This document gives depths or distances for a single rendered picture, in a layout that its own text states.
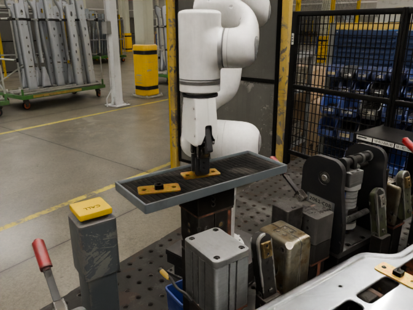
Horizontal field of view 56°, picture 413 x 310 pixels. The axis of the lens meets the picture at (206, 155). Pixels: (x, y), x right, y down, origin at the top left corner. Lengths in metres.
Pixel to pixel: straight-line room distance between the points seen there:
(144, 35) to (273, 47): 5.54
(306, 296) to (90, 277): 0.40
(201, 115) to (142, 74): 7.79
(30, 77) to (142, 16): 2.52
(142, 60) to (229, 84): 7.40
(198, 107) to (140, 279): 0.72
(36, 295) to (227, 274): 1.98
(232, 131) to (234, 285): 0.50
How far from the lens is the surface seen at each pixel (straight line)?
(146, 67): 8.48
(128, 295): 1.26
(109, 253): 0.76
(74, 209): 0.74
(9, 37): 13.38
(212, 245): 0.69
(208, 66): 0.76
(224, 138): 1.07
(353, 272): 0.87
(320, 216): 0.89
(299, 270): 0.82
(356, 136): 1.81
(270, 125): 3.30
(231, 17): 0.86
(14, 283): 2.72
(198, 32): 0.76
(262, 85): 3.28
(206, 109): 0.77
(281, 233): 0.80
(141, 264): 1.39
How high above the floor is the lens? 1.47
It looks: 18 degrees down
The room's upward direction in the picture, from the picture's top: straight up
